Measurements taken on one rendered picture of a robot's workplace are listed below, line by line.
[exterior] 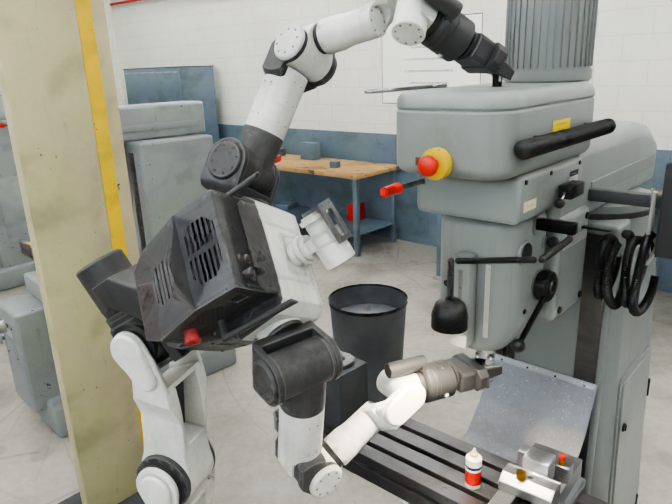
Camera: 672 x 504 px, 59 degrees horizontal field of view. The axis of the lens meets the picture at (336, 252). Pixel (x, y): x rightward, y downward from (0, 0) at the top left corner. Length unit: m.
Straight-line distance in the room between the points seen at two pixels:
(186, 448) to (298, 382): 0.48
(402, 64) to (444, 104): 5.47
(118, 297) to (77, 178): 1.27
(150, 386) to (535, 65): 1.11
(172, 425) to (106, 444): 1.53
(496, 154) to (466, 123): 0.08
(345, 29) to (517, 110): 0.38
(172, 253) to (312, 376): 0.35
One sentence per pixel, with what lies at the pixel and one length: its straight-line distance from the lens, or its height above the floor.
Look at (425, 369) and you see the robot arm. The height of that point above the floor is 1.28.
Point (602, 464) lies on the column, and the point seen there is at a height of 0.81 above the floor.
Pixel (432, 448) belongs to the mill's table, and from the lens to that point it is 1.76.
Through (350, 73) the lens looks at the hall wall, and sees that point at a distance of 7.05.
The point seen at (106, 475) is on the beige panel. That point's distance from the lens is 3.05.
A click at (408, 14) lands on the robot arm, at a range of 1.17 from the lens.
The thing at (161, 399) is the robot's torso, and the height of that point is 1.25.
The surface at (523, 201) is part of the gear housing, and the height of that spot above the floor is 1.68.
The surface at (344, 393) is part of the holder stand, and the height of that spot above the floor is 1.04.
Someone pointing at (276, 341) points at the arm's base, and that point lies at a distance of 1.12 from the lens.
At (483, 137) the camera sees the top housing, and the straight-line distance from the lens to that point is 1.10.
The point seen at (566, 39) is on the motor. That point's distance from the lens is 1.47.
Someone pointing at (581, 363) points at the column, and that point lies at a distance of 1.82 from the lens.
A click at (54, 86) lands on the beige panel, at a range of 2.54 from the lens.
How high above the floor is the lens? 1.94
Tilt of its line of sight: 17 degrees down
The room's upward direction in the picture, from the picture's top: 2 degrees counter-clockwise
